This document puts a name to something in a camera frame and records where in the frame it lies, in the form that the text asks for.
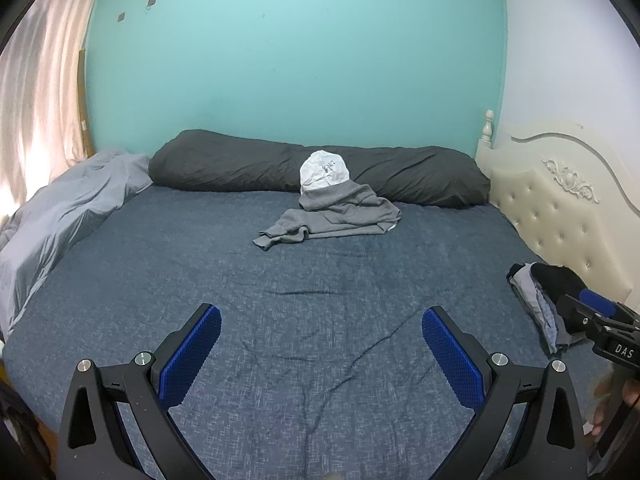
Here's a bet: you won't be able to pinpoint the white shirt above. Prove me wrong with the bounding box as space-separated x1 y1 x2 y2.
299 150 349 195

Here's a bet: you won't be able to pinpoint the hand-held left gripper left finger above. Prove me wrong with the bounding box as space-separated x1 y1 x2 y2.
57 302 222 480

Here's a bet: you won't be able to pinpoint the pink curtain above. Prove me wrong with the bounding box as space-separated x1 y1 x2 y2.
0 0 108 221

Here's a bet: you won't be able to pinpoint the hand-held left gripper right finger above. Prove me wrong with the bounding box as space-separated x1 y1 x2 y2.
421 306 588 480

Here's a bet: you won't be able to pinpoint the light grey blanket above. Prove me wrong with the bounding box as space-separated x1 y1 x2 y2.
0 148 153 341

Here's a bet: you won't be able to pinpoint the grey fleece pants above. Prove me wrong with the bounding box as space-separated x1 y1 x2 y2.
252 182 402 252

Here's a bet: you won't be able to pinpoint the person's right hand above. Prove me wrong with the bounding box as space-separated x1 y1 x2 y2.
589 362 640 438

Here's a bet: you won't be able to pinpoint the cream tufted headboard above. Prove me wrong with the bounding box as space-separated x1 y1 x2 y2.
474 109 640 306

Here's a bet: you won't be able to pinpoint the blue patterned bedspread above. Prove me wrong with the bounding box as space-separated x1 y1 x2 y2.
0 180 613 480

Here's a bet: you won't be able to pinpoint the dark grey long pillow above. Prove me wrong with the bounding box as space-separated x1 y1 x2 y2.
148 129 492 209

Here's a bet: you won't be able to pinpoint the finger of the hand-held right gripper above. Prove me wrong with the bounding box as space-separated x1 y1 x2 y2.
579 288 640 328
556 292 640 341

